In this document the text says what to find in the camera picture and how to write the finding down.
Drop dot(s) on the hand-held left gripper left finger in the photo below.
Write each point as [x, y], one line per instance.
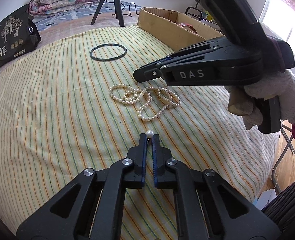
[144, 160]

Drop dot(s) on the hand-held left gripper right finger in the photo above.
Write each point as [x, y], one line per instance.
[154, 162]

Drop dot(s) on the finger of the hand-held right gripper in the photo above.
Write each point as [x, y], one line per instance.
[225, 7]
[168, 59]

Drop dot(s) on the single white pearl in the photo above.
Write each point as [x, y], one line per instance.
[149, 133]

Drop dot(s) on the cardboard box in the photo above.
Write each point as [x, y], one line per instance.
[162, 30]

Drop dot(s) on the person's right hand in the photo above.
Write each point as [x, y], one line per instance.
[292, 97]

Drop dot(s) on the black clothes rack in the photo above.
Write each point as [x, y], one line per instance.
[191, 7]

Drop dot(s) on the window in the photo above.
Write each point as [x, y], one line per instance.
[282, 22]

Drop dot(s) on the dark green bangle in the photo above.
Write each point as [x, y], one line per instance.
[108, 44]

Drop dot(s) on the black tripod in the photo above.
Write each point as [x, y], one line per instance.
[117, 2]

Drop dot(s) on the yellow striped blanket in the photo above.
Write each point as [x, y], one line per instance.
[62, 117]

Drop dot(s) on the blue patterned bedsheet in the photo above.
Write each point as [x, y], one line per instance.
[75, 15]

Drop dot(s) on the white paper box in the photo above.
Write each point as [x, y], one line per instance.
[266, 196]

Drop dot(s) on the dark ribbed cloth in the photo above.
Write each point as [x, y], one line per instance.
[290, 205]

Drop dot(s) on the black printed bag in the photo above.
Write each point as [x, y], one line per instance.
[10, 37]

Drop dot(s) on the metal folding frame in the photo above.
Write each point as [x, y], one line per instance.
[285, 152]

